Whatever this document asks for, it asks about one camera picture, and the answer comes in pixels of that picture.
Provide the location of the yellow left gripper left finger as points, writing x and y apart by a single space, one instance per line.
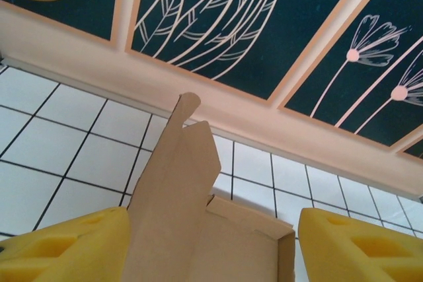
66 255

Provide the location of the brown cardboard box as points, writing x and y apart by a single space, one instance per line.
185 229

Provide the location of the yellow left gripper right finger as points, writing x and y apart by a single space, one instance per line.
363 255

